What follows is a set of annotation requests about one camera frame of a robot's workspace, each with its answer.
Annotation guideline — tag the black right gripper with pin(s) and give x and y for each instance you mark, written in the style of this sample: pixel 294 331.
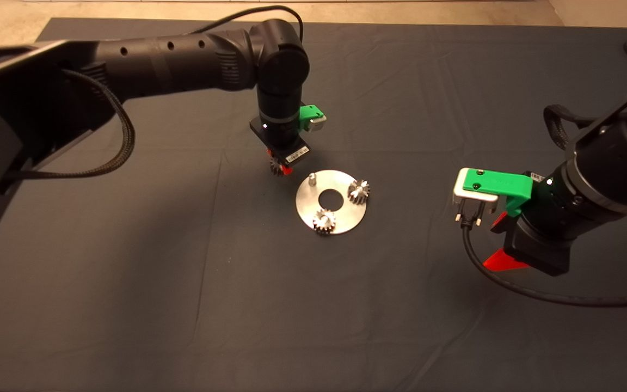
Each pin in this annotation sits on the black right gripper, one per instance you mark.
pixel 536 247

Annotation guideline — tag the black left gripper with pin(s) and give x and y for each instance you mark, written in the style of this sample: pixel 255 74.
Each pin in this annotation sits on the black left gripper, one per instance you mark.
pixel 286 144

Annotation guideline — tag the small steel planetary gear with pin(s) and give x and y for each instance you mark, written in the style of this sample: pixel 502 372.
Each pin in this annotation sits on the small steel planetary gear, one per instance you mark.
pixel 358 191
pixel 275 165
pixel 324 221

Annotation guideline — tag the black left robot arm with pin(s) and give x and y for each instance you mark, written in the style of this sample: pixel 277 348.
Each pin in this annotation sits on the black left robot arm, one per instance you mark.
pixel 172 60

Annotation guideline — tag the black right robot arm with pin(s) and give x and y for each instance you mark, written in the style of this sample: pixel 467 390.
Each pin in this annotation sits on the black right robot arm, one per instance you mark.
pixel 613 163

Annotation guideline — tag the round metal carrier plate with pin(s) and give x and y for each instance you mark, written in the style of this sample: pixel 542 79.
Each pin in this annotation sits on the round metal carrier plate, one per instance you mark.
pixel 305 204

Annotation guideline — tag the dark grey tablecloth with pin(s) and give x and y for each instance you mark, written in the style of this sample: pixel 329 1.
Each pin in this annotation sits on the dark grey tablecloth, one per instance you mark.
pixel 346 326

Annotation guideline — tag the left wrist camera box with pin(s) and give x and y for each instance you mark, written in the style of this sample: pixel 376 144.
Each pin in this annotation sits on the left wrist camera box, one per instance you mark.
pixel 318 124

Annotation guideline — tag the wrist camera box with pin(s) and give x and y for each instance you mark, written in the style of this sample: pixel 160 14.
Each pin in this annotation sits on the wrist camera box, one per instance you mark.
pixel 459 188
pixel 318 124

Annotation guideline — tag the right wrist green mount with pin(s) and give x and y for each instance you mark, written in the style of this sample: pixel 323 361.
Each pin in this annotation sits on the right wrist green mount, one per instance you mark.
pixel 501 182

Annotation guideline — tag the wrist green mount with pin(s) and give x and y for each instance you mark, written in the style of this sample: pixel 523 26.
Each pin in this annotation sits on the wrist green mount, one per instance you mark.
pixel 501 182
pixel 308 113

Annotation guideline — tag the left wrist green mount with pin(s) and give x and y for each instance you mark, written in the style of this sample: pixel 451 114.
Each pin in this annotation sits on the left wrist green mount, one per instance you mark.
pixel 308 113

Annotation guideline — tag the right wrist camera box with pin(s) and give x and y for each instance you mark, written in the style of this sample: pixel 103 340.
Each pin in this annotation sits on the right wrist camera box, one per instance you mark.
pixel 459 188

